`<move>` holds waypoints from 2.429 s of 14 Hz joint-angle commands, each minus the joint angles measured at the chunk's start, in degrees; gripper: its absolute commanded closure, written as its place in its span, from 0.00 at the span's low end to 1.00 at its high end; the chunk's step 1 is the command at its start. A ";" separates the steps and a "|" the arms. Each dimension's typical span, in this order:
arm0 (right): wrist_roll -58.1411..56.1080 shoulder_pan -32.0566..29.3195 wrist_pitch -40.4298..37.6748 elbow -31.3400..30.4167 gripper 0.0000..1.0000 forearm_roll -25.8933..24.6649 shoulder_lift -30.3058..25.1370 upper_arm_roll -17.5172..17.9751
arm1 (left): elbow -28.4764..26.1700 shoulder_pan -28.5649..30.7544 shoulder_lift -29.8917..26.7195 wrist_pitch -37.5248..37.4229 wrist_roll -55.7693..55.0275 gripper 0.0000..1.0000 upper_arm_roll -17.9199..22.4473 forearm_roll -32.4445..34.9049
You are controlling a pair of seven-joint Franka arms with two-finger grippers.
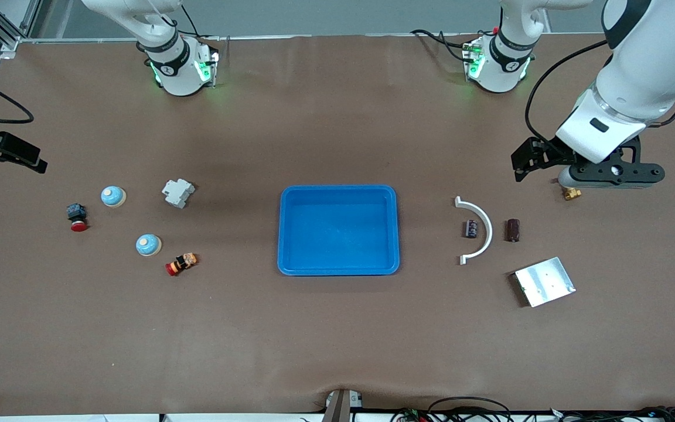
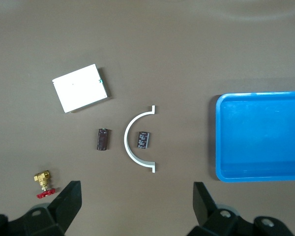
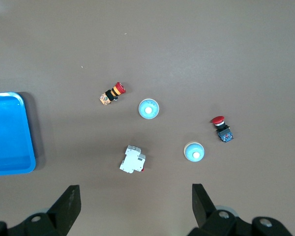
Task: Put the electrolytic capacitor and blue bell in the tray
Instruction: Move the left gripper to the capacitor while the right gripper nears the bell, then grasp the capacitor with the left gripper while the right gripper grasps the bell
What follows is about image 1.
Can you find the blue bell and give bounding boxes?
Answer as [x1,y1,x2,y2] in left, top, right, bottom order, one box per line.
[101,186,127,208]
[135,234,162,257]

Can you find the blue plastic tray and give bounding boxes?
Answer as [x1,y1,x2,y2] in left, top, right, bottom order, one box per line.
[277,185,401,277]

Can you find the silver metal plate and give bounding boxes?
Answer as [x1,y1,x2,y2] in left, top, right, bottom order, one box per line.
[513,257,577,308]

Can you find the white circuit breaker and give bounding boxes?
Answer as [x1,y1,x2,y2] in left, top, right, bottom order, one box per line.
[162,178,196,209]

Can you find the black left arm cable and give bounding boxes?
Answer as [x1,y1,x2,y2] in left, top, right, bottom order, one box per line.
[525,40,608,147]

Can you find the red push button switch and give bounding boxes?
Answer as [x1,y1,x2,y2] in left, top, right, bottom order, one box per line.
[66,203,89,233]

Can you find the white curved plastic bracket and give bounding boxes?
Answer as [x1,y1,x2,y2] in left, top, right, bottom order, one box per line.
[455,196,494,266]

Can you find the black left camera mounting plate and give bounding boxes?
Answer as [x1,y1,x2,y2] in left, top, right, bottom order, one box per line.
[569,136,666,189]

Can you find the black base cables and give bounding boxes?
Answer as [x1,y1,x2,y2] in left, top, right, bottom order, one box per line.
[411,29,474,63]

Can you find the red and orange button switch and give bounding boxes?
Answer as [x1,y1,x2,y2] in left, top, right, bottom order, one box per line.
[165,253,199,277]

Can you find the black cable bundle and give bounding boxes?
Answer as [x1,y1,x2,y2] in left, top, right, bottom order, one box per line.
[390,396,675,422]

